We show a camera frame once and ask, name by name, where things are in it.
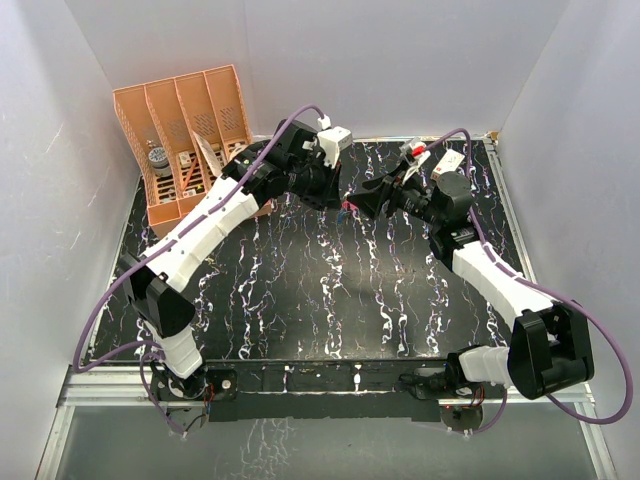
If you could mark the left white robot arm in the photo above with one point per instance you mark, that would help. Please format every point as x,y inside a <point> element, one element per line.
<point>155,291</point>

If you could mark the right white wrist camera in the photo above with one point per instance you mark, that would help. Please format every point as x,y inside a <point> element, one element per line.
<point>414,153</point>

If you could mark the grey round canister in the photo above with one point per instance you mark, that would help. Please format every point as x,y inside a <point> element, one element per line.
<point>158,160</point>

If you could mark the white red small box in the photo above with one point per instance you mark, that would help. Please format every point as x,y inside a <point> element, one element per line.
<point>449,162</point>

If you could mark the orange perforated file organizer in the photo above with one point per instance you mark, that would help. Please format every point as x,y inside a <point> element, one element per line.
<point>166,111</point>

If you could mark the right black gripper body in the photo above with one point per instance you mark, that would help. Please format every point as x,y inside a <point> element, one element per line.
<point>417,203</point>

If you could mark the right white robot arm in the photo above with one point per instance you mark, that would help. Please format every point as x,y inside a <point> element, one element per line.
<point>549,348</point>

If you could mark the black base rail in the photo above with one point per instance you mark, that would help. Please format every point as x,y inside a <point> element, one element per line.
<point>229,391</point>

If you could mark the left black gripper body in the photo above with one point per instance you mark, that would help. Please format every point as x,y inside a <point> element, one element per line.
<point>304,175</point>

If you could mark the small white beige box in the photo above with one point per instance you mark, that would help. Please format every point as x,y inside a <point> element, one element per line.
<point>185,159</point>

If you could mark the white packaged card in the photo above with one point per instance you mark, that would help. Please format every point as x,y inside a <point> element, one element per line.
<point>212,154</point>

